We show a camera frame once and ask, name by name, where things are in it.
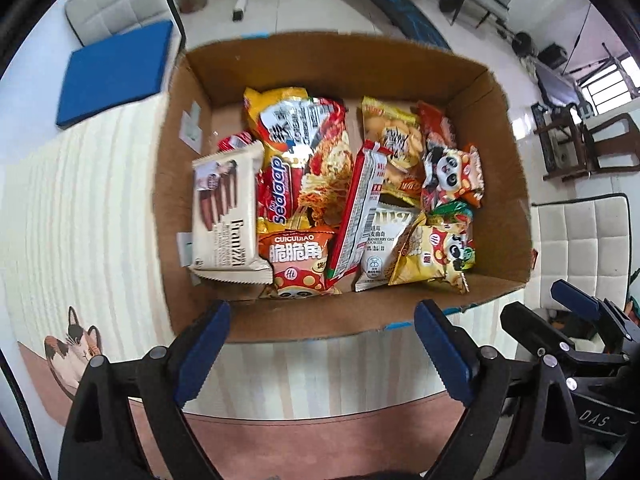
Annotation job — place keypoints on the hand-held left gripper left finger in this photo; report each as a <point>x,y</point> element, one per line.
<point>200,355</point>

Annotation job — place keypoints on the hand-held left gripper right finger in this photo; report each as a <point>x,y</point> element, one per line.
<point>445,350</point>

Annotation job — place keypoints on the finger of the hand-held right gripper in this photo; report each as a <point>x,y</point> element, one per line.
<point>530,325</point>
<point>580,302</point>

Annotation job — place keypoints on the white cookie packet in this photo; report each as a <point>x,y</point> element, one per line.
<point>382,250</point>

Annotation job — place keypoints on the orange corn snack packet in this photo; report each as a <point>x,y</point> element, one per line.
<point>297,265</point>

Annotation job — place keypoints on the cardboard box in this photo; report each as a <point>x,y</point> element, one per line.
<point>340,70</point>

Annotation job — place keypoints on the white tufted seat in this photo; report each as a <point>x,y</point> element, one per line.
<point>115,7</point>
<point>575,245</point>

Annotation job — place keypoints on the yellow panda snack packet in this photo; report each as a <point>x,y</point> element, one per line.
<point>430,255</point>

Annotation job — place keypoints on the beige wafer packet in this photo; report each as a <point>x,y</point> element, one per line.
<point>227,210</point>

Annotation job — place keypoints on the long red-white biscuit packet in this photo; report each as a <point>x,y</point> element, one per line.
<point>362,210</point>

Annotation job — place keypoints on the dark wooden chair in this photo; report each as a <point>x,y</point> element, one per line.
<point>565,140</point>
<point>612,142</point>

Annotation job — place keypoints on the orange panda snack packet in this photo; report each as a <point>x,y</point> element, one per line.
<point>452,175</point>

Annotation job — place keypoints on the red noodle packet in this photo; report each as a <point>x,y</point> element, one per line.
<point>320,185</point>

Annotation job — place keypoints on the yellow biscuit packet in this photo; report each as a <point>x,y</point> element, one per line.
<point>395,145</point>

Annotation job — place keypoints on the yellow silver noodle packet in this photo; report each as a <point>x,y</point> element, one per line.
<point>290,120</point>

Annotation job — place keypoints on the black barbell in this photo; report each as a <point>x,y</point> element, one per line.
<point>522,42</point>

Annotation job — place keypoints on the blue cushion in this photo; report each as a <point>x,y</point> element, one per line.
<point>115,72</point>

